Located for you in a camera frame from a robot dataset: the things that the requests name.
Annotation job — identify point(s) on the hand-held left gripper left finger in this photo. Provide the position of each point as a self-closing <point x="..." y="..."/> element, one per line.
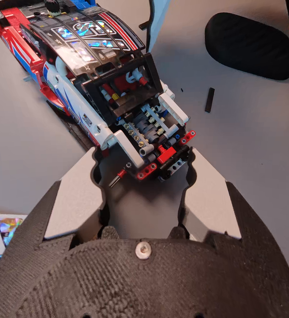
<point x="77" y="193"/>

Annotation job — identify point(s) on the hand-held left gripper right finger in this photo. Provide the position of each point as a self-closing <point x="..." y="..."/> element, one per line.
<point x="209" y="198"/>

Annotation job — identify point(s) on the black lego strip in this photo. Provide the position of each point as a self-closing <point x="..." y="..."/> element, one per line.
<point x="144" y="25"/>
<point x="209" y="99"/>

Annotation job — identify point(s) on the lego race car model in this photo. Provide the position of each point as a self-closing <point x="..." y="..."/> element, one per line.
<point x="89" y="62"/>

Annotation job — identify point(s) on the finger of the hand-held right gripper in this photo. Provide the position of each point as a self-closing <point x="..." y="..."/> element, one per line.
<point x="159" y="19"/>

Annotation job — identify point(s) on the lego sticker sheet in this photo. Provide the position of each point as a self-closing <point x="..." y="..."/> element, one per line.
<point x="0" y="223"/>

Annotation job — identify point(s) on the black wrist rest pad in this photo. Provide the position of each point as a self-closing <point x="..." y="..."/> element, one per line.
<point x="248" y="47"/>

